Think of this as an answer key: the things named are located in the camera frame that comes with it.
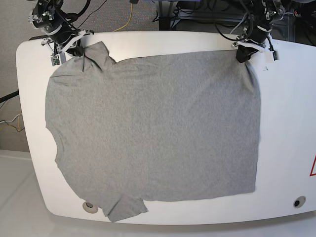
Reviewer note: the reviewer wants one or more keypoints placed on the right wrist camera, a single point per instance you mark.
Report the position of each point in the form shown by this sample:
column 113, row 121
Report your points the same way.
column 58, row 59

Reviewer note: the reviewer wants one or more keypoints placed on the aluminium frame rail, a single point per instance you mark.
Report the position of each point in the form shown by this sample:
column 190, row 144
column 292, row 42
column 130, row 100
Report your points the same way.
column 229, row 22

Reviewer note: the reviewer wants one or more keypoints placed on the black table leg post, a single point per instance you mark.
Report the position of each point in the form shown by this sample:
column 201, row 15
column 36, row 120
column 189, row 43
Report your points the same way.
column 164, row 23

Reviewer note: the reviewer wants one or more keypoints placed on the black table mount hole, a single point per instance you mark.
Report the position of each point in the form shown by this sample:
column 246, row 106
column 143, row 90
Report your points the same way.
column 299, row 202

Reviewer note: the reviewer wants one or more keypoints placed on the grey table grommet hole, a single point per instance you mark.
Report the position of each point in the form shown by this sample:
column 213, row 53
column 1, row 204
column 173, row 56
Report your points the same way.
column 90, row 208

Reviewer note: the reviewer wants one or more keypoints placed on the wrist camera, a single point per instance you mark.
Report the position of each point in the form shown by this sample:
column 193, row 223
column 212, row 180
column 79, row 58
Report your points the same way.
column 271, row 56
column 58, row 59

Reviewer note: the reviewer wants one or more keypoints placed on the grey T-shirt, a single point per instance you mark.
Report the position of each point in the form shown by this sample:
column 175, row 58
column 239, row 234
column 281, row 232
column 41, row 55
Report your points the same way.
column 161, row 128

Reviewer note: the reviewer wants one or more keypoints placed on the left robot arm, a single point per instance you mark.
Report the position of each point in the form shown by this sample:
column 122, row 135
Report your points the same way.
column 263, row 14

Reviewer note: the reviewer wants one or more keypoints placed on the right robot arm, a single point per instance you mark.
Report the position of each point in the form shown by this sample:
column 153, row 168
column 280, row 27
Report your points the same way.
column 48, row 16

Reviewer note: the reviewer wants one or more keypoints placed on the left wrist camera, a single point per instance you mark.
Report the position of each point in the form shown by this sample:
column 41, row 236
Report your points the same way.
column 271, row 56

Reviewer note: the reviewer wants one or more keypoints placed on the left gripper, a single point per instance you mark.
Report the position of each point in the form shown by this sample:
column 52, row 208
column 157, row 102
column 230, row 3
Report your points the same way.
column 260, row 40

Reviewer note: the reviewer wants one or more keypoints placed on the red triangle sticker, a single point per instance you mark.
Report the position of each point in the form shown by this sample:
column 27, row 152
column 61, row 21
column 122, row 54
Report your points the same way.
column 313, row 172

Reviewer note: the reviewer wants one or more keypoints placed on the black bar behind table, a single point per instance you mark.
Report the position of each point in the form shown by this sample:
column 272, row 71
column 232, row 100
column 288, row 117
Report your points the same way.
column 37, row 37

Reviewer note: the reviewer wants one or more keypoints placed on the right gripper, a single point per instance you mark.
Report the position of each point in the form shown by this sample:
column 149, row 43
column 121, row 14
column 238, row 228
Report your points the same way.
column 67, row 41

